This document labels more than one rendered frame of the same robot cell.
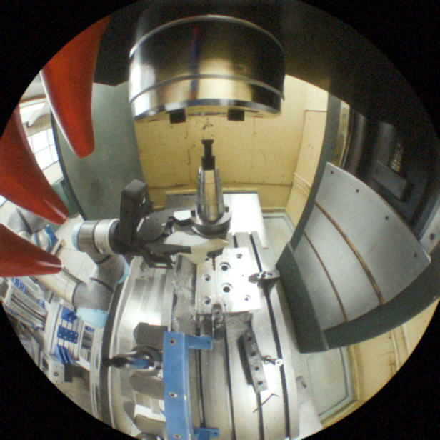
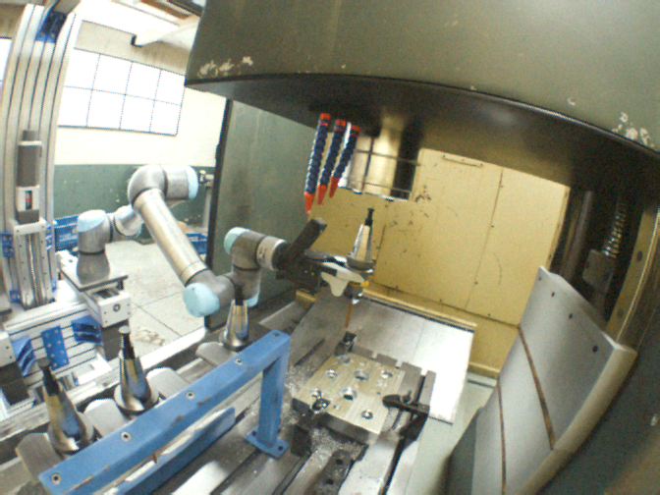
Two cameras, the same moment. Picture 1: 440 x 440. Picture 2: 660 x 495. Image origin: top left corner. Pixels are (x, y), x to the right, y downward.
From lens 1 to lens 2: 0.46 m
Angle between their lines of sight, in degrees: 33
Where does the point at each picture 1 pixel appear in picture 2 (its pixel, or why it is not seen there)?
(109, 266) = (247, 279)
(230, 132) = (454, 216)
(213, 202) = (363, 247)
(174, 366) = (263, 347)
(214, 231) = (357, 268)
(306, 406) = not seen: outside the picture
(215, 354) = (276, 468)
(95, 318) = (208, 298)
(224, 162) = (433, 263)
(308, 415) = not seen: outside the picture
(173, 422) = (208, 380)
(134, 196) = (318, 225)
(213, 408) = not seen: outside the picture
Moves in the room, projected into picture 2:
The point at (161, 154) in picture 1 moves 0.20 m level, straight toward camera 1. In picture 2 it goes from (343, 218) to (342, 224)
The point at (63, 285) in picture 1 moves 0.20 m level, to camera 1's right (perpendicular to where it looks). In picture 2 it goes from (194, 259) to (260, 290)
